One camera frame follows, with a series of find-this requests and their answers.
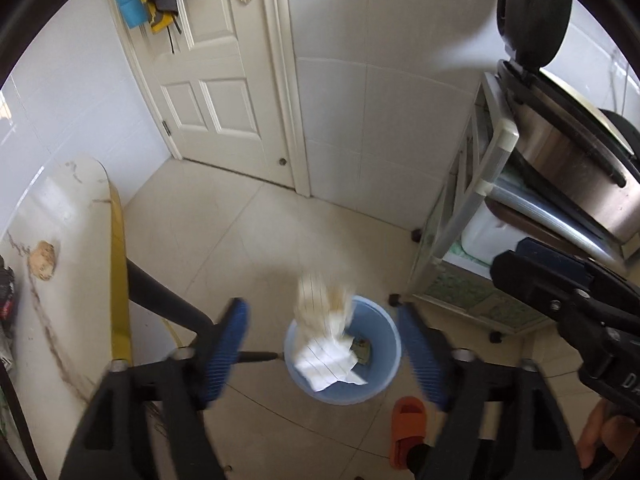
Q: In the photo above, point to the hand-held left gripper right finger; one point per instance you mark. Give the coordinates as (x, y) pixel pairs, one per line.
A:
(422, 360)

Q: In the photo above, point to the small printed packet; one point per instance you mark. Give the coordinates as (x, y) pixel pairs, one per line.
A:
(361, 351)

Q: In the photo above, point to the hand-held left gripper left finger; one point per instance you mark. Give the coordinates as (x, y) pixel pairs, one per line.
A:
(225, 360)

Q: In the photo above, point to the black table leg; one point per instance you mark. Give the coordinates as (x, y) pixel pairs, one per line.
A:
(160, 295)

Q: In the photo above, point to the light blue plastic bin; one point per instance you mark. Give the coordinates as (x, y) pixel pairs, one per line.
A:
(382, 375)

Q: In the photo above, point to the white shelf rack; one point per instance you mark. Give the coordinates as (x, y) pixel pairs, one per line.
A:
(492, 160)

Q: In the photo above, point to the yellow hanging item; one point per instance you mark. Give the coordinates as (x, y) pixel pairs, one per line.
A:
(159, 22)

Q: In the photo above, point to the lined white paper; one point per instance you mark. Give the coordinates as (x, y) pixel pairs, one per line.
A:
(325, 357)

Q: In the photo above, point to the stainless steel cooker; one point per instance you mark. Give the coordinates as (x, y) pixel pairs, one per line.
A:
(565, 160)

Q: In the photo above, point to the orange slipper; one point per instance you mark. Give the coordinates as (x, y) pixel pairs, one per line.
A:
(407, 425)

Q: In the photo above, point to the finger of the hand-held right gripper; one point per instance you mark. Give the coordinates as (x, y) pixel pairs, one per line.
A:
(542, 251)
(522, 275)

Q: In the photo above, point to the person's right hand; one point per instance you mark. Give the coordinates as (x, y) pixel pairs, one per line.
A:
(595, 435)

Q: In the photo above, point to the clear plastic lid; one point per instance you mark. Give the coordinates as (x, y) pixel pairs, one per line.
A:
(540, 210)

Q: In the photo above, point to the black appliance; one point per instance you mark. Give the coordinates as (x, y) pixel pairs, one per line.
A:
(535, 5)

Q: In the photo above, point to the white panel door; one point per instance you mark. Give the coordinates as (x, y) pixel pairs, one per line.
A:
(220, 60)

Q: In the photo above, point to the brown crumpled lump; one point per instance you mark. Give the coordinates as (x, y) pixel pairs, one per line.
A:
(42, 260)

